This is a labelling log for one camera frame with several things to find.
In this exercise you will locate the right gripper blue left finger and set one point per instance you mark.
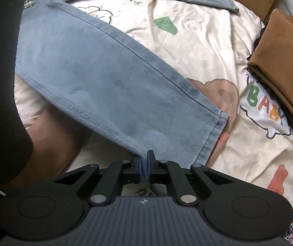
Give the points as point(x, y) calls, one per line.
point(99, 187)

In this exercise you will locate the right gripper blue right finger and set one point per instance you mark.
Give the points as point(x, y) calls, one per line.
point(186, 186)

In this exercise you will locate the blue denim pants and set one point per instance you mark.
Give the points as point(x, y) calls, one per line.
point(94, 74)

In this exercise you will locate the folded dark patterned clothes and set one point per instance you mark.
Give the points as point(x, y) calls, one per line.
point(269, 88)

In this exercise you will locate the cream bear print bedsheet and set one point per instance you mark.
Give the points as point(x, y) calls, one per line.
point(211, 46)

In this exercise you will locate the folded brown garment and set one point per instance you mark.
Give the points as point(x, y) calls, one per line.
point(273, 57)

